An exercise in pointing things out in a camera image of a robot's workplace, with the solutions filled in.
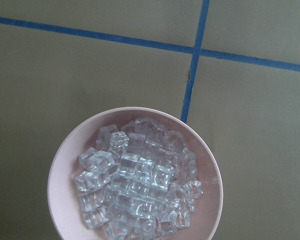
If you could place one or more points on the pink bowl of ice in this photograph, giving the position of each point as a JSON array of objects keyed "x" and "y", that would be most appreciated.
[{"x": 62, "y": 193}]

